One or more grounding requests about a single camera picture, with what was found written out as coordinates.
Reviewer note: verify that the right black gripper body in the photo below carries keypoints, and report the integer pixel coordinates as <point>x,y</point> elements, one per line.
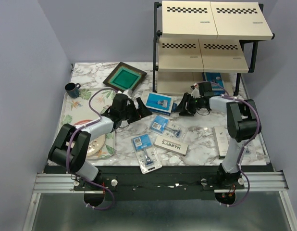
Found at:
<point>198,102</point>

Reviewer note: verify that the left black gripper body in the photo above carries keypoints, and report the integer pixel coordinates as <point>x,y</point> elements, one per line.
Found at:
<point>130,110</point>

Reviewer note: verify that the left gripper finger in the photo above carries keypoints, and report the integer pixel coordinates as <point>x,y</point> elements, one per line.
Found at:
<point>141,105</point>
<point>140,114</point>

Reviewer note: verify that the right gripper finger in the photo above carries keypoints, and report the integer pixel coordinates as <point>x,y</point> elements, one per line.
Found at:
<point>187,113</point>
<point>181,107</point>

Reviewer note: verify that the blue Harry's razor box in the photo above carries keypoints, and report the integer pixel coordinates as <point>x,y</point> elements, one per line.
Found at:
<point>158,103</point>
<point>218,83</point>

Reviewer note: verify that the blister razor pack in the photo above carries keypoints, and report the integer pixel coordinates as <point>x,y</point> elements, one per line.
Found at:
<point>250,151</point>
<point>167,128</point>
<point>146,153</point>

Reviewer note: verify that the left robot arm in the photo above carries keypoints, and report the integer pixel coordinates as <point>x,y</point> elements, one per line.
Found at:
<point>70,146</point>

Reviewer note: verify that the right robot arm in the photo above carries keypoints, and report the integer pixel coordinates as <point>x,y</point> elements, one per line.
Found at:
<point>243,125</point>

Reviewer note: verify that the bottom left beige shelf board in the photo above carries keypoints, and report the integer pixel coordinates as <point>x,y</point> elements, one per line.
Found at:
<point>174,83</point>

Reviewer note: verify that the middle right beige shelf board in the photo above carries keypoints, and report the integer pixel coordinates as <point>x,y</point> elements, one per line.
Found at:
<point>222,56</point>

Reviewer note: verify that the middle left beige shelf board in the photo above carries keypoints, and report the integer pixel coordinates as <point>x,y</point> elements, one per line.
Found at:
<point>179,55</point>

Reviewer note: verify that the square green ceramic plate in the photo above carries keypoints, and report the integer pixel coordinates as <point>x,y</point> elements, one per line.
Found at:
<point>125,77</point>

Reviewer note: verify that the floral leaf serving tray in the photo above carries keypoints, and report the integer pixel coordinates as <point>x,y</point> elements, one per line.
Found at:
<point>74,110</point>

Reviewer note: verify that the white Harry's box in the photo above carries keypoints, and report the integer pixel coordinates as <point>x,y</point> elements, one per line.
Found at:
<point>171,145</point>

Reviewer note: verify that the tall white slim box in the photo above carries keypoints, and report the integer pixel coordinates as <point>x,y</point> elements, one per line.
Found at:
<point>221,140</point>

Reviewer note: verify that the pink cream round plate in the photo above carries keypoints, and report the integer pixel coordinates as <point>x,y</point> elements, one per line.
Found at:
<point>96,144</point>

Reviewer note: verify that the dark blue mug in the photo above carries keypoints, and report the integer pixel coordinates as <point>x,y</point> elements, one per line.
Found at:
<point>72,89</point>

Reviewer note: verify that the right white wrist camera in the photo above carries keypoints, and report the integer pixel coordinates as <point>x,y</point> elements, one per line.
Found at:
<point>195,91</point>

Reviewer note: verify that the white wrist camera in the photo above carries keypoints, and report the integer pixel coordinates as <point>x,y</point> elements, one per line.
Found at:
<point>195,91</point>
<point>125,92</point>

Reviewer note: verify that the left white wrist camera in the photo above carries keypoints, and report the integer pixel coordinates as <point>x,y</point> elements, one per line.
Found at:
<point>125,92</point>

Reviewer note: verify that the aluminium rail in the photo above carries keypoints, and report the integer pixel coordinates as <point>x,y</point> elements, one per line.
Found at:
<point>62,183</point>

